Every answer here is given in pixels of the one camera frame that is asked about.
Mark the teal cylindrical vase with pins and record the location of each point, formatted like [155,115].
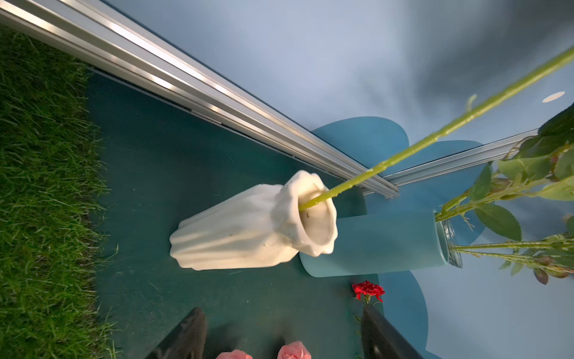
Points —
[376,244]

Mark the small pink rosebud stem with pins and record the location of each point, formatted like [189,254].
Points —
[295,350]

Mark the aluminium frame back bar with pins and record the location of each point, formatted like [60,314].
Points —
[100,35]

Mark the green artificial grass mat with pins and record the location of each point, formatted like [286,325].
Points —
[50,185]

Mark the peach rose single stem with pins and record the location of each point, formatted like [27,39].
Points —
[235,354]

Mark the aluminium frame right bar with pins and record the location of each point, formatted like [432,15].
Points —
[466,159]

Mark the white ribbed ceramic vase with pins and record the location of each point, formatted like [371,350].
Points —
[258,228]

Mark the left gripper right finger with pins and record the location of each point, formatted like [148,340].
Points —
[396,346]

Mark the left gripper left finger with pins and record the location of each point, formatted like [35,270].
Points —
[186,340]

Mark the red carnation flower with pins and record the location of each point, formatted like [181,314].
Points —
[368,291]

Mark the aluminium frame bar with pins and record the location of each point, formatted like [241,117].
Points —
[100,35]
[466,159]

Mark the clear glass vase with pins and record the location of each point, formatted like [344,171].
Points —
[448,243]

